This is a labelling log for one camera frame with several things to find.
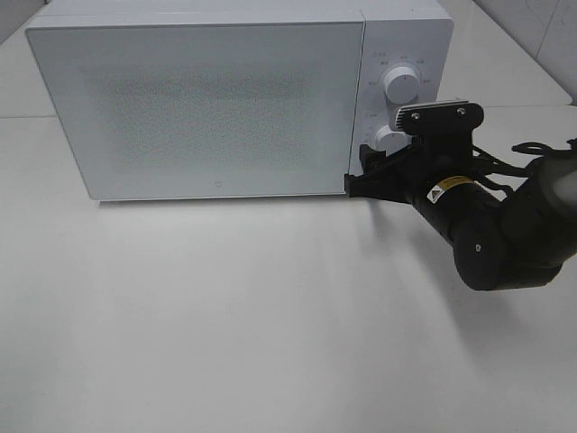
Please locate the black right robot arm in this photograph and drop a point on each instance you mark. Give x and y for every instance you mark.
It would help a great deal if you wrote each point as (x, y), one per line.
(509, 227)

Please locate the white microwave door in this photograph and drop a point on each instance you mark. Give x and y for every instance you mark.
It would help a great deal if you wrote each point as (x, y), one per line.
(205, 111)

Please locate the white microwave knob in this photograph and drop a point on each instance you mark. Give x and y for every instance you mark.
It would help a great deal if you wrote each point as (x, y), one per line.
(401, 83)
(388, 141)

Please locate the white microwave oven body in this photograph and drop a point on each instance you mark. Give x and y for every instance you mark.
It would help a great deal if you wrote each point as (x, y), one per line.
(414, 32)

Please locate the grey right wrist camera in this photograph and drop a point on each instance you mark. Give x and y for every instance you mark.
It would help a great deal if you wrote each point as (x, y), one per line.
(437, 118)

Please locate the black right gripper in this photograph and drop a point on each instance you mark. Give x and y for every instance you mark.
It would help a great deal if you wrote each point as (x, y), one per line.
(438, 175)

